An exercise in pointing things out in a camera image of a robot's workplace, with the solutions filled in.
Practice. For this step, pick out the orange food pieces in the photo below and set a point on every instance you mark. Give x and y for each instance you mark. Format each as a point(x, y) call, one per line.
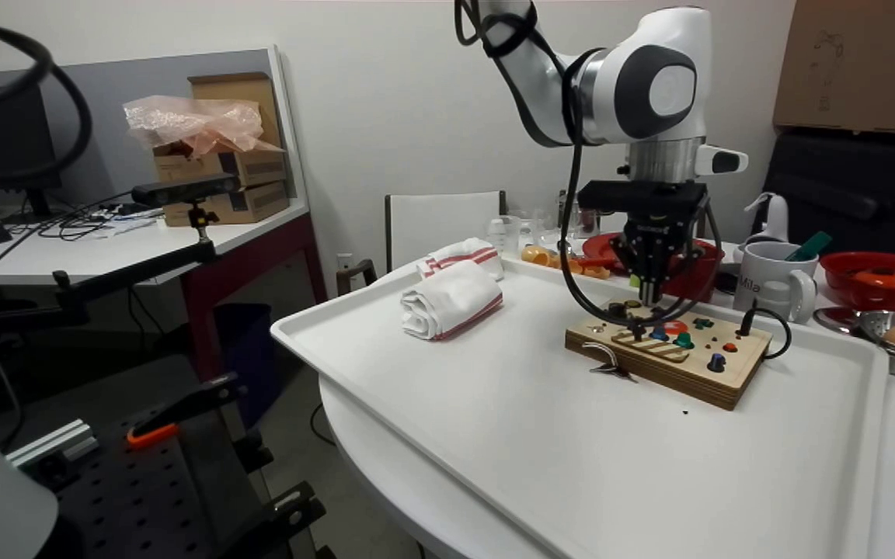
point(536, 255)

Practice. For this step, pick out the brown cardboard sheet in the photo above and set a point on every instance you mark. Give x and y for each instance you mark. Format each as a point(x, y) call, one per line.
point(861, 64)

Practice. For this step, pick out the wooden busy board with switches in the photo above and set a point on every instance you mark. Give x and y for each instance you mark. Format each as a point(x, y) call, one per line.
point(720, 387)

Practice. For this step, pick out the grey partition panel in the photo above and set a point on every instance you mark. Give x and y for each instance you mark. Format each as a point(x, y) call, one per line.
point(116, 125)

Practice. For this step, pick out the white chair back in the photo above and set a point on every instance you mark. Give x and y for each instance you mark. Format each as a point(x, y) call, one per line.
point(437, 221)

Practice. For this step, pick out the wide red bowl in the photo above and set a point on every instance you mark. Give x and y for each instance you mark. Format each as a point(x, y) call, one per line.
point(884, 280)

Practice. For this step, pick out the black clamp with orange tip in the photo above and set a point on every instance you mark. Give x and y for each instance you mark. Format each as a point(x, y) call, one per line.
point(173, 415)

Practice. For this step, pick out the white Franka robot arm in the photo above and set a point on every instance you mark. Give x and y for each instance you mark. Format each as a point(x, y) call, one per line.
point(653, 89)

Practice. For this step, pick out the black perforated breadboard table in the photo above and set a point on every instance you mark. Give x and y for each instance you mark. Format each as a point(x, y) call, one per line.
point(124, 508)

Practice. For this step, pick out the black stereo camera bar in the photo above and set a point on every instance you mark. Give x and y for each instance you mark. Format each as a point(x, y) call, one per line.
point(183, 190)

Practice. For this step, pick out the white kettle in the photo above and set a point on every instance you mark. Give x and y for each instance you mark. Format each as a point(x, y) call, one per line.
point(776, 218)

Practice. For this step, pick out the stacked cardboard boxes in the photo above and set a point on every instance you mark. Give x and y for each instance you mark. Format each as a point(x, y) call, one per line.
point(250, 174)

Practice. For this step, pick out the white desk with red legs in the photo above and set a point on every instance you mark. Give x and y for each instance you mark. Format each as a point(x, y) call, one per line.
point(106, 251)

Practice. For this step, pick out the crumpled pink plastic bag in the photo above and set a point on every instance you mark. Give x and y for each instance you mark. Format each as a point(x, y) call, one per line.
point(193, 123)

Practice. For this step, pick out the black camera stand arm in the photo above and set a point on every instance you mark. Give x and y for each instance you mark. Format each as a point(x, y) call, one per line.
point(148, 267)

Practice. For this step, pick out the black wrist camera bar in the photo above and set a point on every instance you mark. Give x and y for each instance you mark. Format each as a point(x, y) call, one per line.
point(642, 195)

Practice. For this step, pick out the large white plastic tray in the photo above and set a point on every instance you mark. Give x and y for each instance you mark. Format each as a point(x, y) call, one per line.
point(528, 434)

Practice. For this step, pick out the folded white red-striped towel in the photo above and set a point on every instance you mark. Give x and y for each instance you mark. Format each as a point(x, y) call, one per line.
point(464, 251)

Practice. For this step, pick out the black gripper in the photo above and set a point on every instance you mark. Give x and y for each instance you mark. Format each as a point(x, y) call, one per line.
point(653, 243)

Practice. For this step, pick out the clear plastic bottle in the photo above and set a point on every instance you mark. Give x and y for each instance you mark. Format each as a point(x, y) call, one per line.
point(503, 236)

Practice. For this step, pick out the rolled white towel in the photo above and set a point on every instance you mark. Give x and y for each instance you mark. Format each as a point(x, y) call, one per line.
point(448, 299)

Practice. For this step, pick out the red plastic cup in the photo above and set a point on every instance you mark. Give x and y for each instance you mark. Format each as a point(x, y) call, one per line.
point(699, 280)

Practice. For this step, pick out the white mug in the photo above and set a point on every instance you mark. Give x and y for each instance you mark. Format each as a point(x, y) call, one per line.
point(770, 280)

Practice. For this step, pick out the black couch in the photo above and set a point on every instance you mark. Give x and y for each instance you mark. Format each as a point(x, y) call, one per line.
point(853, 190)

